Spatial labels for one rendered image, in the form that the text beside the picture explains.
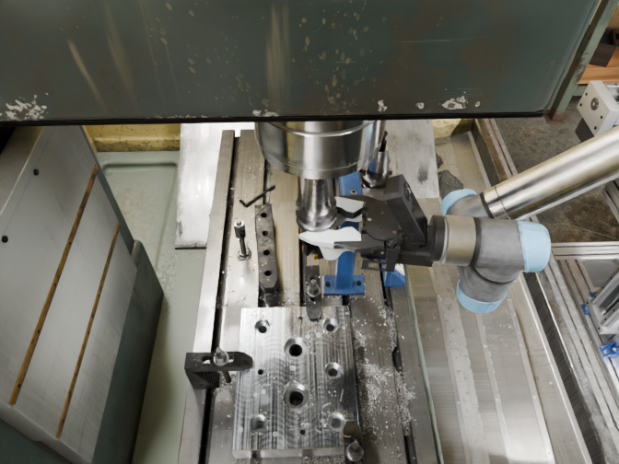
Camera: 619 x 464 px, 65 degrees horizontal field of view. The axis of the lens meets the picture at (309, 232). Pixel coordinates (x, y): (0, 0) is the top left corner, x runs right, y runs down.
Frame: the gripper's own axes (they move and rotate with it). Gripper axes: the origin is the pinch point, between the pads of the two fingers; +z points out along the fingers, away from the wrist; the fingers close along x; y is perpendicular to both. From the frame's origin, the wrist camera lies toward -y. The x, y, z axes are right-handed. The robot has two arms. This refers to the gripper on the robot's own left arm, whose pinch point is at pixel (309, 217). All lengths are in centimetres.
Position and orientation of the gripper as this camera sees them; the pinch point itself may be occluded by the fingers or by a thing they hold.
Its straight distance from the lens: 73.7
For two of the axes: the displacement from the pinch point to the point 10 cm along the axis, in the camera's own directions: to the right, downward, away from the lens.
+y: -0.1, 6.3, 7.8
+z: -9.9, -0.9, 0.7
